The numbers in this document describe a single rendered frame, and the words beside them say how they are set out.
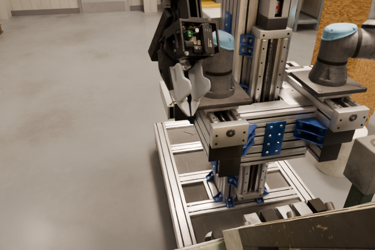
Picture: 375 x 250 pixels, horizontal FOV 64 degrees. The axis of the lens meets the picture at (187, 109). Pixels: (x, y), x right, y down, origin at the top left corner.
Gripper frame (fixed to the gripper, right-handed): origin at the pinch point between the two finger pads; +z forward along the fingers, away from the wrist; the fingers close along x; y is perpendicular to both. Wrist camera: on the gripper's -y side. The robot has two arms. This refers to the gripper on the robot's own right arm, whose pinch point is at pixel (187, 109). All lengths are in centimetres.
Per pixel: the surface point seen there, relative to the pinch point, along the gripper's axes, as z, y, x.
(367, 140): 17, -18, 82
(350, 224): 14.4, 26.8, 2.9
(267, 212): 36, -31, 43
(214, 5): -236, -477, 356
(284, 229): 19.7, 13.4, 6.8
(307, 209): 37, -26, 56
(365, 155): 22, -18, 79
